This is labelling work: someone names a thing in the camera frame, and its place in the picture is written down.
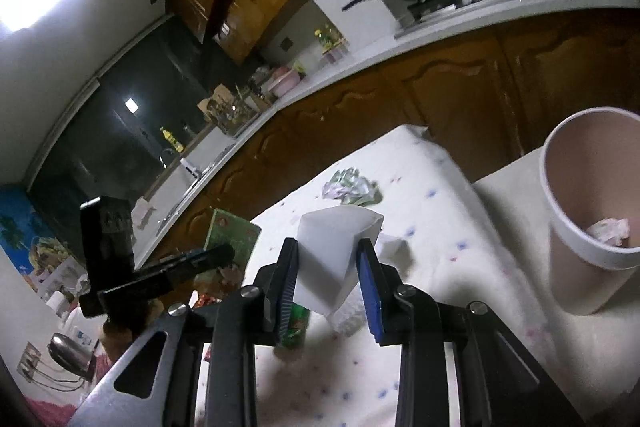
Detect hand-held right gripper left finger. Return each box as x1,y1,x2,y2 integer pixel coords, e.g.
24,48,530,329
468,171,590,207
67,238,301,427

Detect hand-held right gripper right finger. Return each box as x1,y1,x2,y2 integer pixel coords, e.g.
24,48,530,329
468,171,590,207
356,239,586,427

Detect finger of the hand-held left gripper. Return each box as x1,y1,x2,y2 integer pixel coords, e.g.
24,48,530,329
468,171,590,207
132,243,236,295

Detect small green wrapper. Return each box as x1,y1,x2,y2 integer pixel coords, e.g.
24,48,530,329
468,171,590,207
274,302,311,350

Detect white paper tissue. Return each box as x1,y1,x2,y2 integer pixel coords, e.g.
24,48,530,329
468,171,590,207
292,206,385,318

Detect floral wrapper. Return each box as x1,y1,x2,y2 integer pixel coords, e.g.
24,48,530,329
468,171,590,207
322,167,383,208

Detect white paper cup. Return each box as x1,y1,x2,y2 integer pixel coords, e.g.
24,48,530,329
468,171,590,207
539,107,640,315

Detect pale pink paper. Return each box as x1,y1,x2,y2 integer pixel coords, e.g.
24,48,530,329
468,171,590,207
585,216,633,248

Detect person's left hand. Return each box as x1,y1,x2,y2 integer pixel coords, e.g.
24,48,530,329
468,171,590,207
102,302,152,360

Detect green snack packet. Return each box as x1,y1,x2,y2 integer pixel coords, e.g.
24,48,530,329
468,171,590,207
192,208,262,308

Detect white dotted cloth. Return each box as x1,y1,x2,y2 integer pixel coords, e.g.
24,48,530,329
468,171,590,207
197,124,566,427

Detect dark window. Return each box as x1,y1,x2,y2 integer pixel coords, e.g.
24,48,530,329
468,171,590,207
27,14,261,253

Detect small yellow bottle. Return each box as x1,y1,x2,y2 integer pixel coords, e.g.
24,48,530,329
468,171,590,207
160,127,185,154

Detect pink plastic container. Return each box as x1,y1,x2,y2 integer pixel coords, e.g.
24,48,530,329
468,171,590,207
265,67,303,98

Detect wooden lower cabinets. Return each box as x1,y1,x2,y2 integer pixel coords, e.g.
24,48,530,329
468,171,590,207
150,7,640,258

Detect white kitchen countertop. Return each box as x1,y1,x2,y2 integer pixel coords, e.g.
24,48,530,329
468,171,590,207
135,0,640,253

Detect wall poster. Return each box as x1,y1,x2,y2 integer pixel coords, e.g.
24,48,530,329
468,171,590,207
0,187,86,308

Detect wall socket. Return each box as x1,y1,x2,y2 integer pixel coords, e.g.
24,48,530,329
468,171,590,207
17,342,43,380

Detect cluttered wire basket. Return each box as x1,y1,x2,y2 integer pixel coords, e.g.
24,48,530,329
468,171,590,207
197,84,273,138

